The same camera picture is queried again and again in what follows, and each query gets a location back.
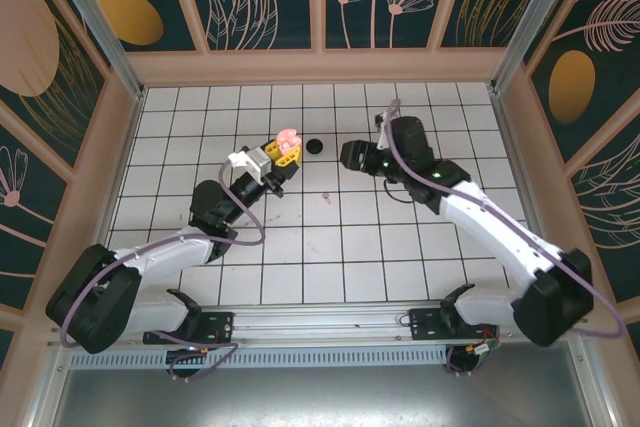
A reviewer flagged aluminium corner post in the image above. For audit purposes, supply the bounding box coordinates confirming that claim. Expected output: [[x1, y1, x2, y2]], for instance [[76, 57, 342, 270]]
[[39, 0, 147, 101], [491, 0, 600, 94]]

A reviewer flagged aluminium mounting rail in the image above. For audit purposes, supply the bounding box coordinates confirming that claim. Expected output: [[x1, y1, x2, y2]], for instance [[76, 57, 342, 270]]
[[47, 300, 596, 348]]

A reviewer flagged grey metal sheet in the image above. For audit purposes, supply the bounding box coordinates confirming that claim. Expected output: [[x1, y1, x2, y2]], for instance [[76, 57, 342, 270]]
[[29, 341, 614, 427]]

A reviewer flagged aluminium table side rail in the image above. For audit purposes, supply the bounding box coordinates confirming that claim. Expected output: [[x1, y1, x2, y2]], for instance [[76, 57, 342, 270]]
[[487, 84, 561, 306], [77, 89, 147, 308]]

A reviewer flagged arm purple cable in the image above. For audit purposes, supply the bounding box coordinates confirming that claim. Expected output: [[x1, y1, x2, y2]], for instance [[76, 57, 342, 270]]
[[384, 97, 629, 338], [58, 159, 267, 384]]

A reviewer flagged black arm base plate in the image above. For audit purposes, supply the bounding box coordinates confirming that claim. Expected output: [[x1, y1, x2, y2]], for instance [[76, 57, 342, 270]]
[[143, 311, 235, 344], [408, 307, 501, 341]]

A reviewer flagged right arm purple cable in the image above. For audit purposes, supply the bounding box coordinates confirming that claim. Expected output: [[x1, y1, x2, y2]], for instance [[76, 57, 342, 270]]
[[384, 97, 629, 338]]

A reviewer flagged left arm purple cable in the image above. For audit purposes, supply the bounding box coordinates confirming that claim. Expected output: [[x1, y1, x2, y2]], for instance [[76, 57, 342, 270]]
[[58, 159, 267, 384]]

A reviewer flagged arm controller board with wires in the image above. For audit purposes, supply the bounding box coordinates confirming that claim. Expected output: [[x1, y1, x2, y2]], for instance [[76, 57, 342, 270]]
[[447, 334, 501, 376], [164, 344, 221, 383]]

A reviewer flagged slotted grey cable tray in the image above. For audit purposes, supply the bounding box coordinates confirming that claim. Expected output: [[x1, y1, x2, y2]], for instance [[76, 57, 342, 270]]
[[64, 346, 576, 371]]

